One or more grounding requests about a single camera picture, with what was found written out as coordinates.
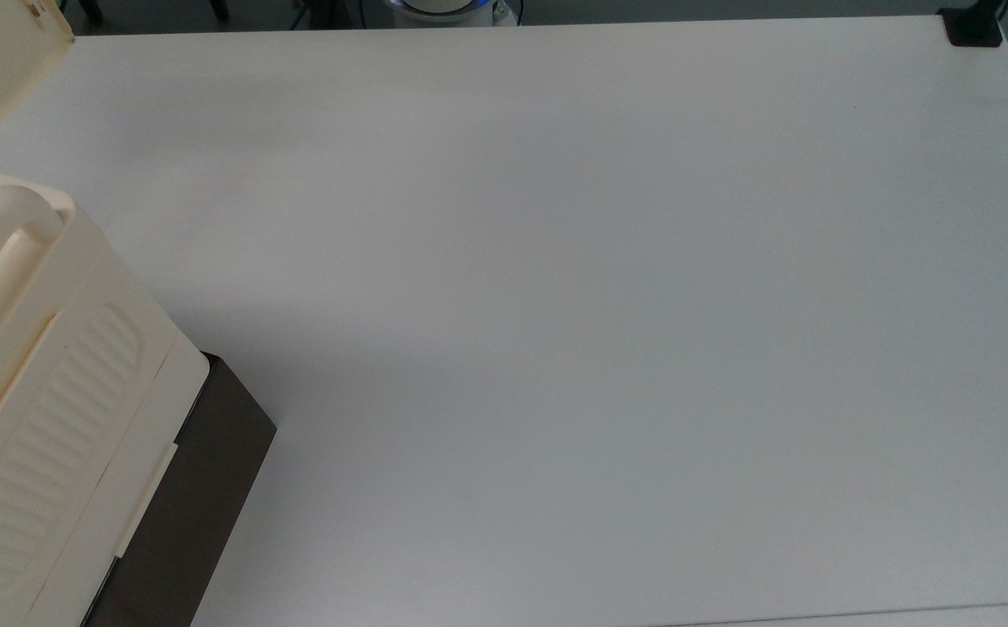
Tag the black chair leg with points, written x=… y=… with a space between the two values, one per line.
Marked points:
x=91 y=9
x=218 y=8

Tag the dark stand behind table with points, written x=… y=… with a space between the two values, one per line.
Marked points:
x=328 y=10

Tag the dark brown cabinet panel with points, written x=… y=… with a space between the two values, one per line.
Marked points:
x=195 y=488

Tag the cream cabinet latch strip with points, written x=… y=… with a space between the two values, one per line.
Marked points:
x=147 y=498

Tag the cream plastic cabinet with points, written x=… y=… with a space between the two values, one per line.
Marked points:
x=43 y=392

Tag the black table clamp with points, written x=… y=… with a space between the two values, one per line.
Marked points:
x=972 y=28

